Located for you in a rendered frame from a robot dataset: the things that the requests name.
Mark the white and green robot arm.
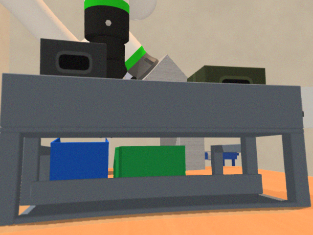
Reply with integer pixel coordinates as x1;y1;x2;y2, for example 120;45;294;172
0;0;159;80

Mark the blue bin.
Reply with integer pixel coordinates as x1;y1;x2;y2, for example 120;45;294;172
50;138;109;181

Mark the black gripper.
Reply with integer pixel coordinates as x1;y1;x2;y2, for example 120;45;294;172
90;39;137;80

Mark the black rectangular case with oval handle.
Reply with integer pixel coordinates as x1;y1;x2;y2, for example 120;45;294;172
40;38;107;78

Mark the grey shelf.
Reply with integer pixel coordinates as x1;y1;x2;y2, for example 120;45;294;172
0;72;311;226

